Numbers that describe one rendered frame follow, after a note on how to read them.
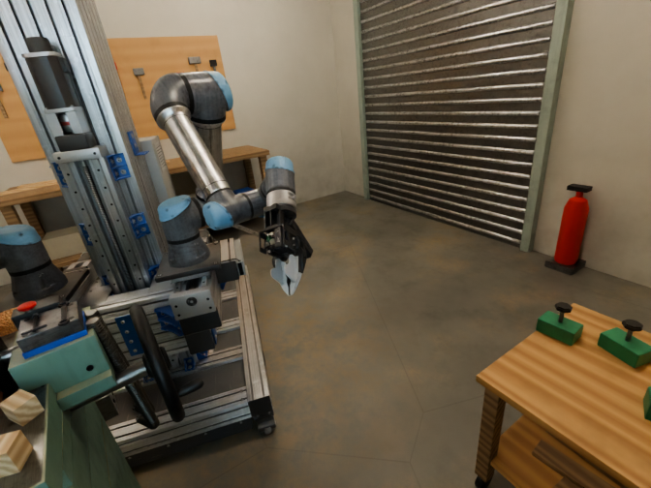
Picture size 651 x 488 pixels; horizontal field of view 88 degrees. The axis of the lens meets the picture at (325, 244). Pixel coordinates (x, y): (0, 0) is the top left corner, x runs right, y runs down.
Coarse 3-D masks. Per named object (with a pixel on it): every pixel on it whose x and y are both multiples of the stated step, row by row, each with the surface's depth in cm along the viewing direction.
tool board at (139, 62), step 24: (120, 48) 307; (144, 48) 316; (168, 48) 325; (192, 48) 335; (216, 48) 346; (0, 72) 273; (120, 72) 312; (144, 72) 321; (168, 72) 331; (0, 96) 277; (144, 96) 326; (0, 120) 281; (24, 120) 289; (144, 120) 333; (24, 144) 293
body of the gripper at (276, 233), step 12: (276, 204) 80; (264, 216) 81; (276, 216) 82; (288, 216) 85; (264, 228) 80; (276, 228) 79; (288, 228) 79; (264, 240) 81; (276, 240) 77; (288, 240) 78; (300, 240) 83; (264, 252) 80; (276, 252) 80; (288, 252) 81
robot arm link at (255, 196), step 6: (246, 192) 92; (252, 192) 92; (258, 192) 92; (252, 198) 90; (258, 198) 91; (264, 198) 92; (252, 204) 90; (258, 204) 91; (264, 204) 92; (258, 210) 92; (258, 216) 94
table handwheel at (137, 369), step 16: (144, 320) 71; (144, 336) 69; (144, 352) 68; (160, 352) 69; (128, 368) 76; (144, 368) 77; (160, 368) 67; (160, 384) 67; (176, 400) 70; (176, 416) 72
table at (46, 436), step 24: (48, 384) 64; (96, 384) 67; (0, 408) 60; (48, 408) 59; (0, 432) 55; (24, 432) 54; (48, 432) 55; (48, 456) 51; (0, 480) 47; (24, 480) 47; (48, 480) 48
